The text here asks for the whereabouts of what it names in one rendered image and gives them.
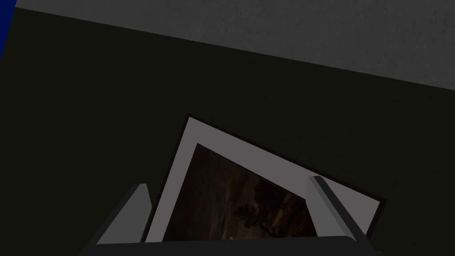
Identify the framed dark landscape picture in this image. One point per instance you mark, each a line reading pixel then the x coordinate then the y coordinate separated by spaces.
pixel 231 177

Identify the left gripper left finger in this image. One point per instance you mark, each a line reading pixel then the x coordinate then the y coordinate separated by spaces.
pixel 131 220

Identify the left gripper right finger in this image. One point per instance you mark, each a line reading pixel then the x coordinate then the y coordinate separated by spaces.
pixel 328 213

